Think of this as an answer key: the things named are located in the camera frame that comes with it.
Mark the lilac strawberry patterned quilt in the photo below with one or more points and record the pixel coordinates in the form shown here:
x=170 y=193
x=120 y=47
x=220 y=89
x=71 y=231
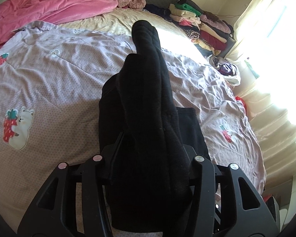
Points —
x=51 y=79

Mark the black sweatshirt with orange print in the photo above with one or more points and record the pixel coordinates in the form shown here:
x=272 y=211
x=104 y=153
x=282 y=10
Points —
x=159 y=167

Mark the purple and white garment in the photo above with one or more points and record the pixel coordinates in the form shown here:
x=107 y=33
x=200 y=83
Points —
x=228 y=70

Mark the cream window curtain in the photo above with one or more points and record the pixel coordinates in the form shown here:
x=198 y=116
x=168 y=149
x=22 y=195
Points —
x=265 y=52

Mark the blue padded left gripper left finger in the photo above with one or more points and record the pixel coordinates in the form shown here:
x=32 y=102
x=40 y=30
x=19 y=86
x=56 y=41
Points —
x=52 y=212

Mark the stack of folded clothes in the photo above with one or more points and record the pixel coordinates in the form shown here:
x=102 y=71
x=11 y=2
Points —
x=210 y=34

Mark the dark navy garment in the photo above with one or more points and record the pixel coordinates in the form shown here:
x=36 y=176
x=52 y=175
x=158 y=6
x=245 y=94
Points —
x=161 y=12

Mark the cream yellow bed sheet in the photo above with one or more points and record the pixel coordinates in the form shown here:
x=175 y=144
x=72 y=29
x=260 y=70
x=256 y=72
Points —
x=120 y=21

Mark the pink comforter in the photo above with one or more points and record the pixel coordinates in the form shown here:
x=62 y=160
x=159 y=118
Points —
x=17 y=13

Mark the red item beside bed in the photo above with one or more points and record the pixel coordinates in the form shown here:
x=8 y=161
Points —
x=242 y=102

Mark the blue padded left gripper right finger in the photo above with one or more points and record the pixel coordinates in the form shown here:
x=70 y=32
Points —
x=224 y=202

